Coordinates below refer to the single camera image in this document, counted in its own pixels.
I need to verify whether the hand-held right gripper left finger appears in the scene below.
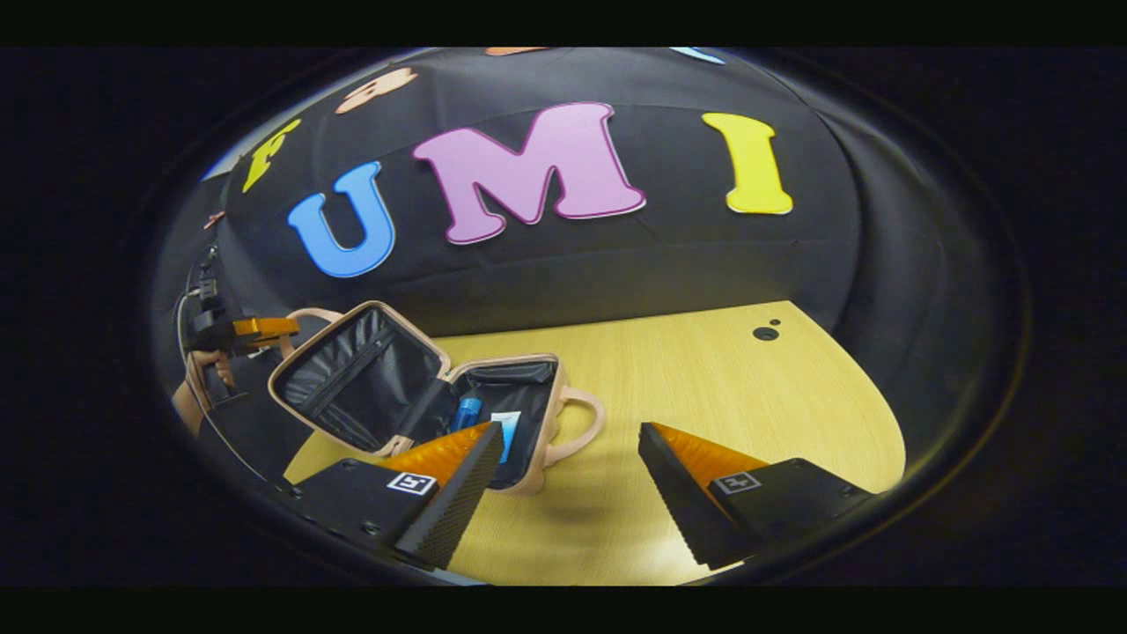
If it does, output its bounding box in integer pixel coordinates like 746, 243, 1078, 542
291, 421, 505, 571

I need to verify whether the black backdrop cloth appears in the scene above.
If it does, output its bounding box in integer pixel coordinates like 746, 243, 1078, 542
150, 47, 1022, 494

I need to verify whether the white blue skin care tube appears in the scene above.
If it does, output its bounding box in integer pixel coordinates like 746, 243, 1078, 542
490, 411, 522, 465

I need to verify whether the thin black cable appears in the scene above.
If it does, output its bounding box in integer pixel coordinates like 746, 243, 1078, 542
174, 289, 269, 483

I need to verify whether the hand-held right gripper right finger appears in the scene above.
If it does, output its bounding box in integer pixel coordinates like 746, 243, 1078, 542
638, 423, 877, 571

